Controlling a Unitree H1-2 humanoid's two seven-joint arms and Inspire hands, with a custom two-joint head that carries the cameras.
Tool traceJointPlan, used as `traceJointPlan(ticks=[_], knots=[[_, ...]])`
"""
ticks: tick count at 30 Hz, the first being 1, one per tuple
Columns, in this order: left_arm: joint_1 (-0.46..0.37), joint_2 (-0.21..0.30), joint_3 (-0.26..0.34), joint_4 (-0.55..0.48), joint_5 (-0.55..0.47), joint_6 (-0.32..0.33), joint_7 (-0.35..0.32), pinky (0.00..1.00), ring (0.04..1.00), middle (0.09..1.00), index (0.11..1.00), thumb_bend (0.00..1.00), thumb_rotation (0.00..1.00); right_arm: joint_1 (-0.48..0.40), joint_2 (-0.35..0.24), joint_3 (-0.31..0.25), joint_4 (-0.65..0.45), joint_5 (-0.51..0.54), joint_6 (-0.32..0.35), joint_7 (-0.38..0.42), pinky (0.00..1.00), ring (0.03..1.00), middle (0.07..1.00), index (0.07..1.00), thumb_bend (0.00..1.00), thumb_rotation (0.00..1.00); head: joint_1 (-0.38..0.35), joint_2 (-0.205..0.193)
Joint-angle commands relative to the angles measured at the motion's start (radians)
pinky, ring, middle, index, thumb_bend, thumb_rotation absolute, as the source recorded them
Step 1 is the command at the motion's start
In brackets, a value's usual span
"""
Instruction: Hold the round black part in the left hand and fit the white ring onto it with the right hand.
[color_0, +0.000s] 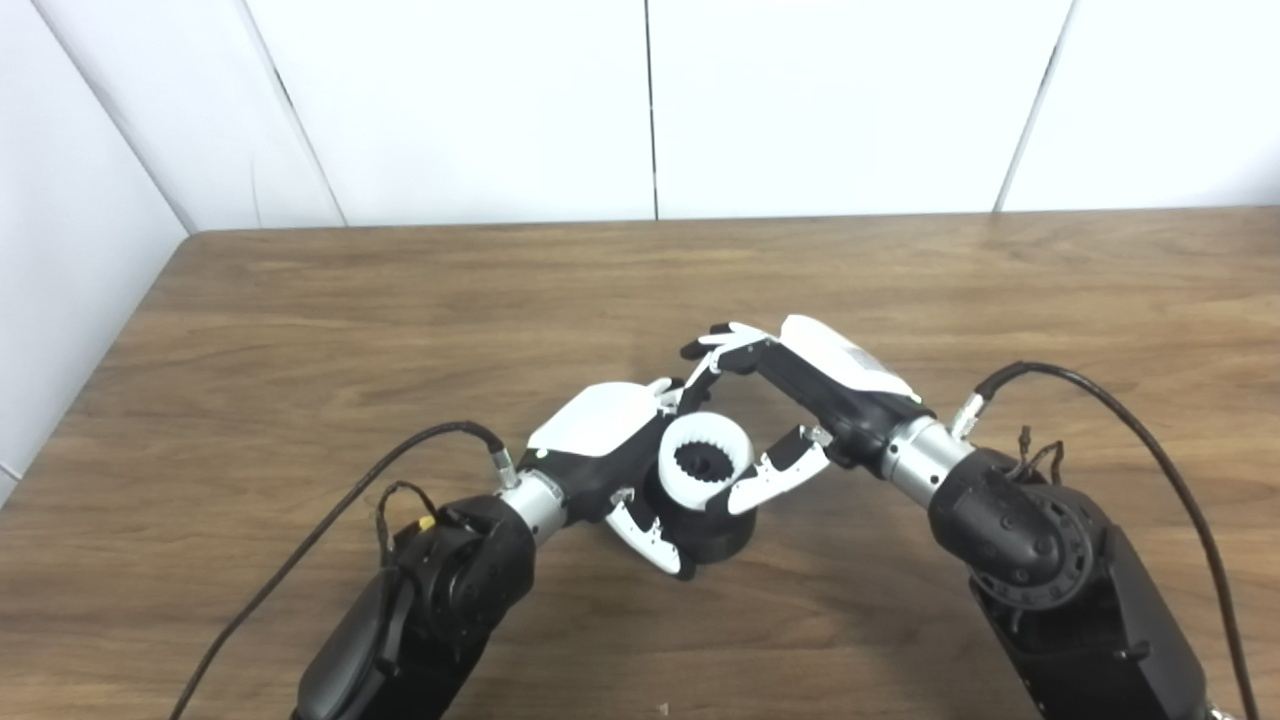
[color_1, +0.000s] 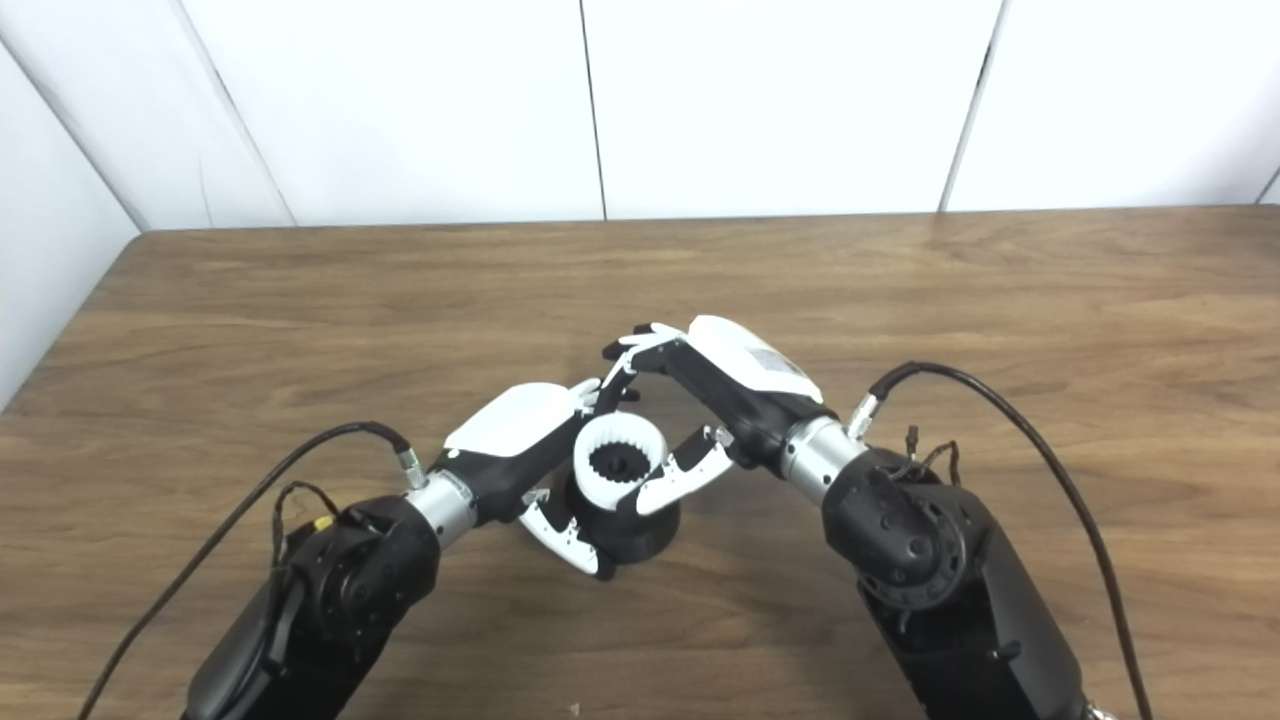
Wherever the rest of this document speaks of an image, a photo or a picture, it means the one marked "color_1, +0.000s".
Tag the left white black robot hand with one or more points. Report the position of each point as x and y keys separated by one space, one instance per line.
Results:
x=515 y=415

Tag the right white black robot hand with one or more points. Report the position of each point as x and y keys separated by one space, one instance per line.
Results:
x=745 y=390

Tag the round black plastic part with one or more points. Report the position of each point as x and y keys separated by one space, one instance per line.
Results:
x=650 y=535

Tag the silver elbow connector plug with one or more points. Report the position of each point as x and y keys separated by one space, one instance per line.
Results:
x=1098 y=713

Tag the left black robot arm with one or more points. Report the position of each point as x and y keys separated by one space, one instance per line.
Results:
x=350 y=585

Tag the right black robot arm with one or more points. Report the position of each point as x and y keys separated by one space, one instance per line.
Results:
x=950 y=600

